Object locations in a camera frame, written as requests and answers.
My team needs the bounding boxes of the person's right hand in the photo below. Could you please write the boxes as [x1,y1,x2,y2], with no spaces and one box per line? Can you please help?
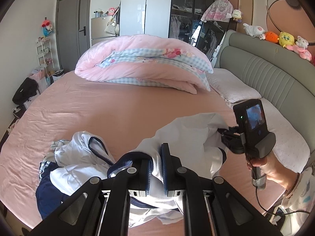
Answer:
[247,151,299,191]

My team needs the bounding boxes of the white navy-trimmed pants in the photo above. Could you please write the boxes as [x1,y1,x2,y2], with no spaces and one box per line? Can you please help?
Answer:
[35,131,115,219]

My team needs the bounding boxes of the white plush toy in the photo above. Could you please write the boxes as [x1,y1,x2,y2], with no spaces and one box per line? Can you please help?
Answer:
[243,23,265,40]

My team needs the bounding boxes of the pink hanging garment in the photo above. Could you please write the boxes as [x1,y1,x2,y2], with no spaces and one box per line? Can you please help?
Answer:
[201,0,234,22]

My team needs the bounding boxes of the grey door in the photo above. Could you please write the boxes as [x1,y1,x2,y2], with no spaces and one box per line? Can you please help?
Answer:
[56,0,90,73]

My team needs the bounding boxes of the white wire shelf rack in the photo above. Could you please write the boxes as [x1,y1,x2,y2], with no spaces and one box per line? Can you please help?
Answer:
[36,37,55,76]

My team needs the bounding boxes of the grey padded headboard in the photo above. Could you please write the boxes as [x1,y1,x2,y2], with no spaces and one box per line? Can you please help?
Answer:
[215,30,314,167]

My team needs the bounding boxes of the folded pink checkered quilt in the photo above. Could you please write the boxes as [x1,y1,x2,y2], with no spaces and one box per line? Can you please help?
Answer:
[75,34,214,94]

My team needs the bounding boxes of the orange plush toy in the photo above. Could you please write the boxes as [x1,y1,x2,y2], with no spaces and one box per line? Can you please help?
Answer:
[264,31,279,44]

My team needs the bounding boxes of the black bag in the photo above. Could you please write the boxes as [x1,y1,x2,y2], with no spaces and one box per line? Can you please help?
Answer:
[12,77,38,105]

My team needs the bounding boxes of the yellow plush toy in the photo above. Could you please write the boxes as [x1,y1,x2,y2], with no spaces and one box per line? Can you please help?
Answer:
[278,32,295,47]

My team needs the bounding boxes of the red blue plush toy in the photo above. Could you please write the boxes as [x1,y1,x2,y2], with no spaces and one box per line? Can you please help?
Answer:
[42,19,53,37]

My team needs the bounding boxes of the white navy-trimmed jacket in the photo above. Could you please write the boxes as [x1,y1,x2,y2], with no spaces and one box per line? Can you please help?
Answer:
[129,113,228,228]

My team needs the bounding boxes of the pink bed sheet mattress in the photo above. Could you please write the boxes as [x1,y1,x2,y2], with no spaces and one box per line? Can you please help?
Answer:
[0,67,296,236]

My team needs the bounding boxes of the silver drawer cabinet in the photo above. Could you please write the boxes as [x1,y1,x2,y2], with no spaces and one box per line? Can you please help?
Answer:
[91,16,119,45]

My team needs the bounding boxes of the white black wardrobe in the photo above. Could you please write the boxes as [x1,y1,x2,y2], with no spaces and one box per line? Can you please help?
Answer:
[120,0,232,61]

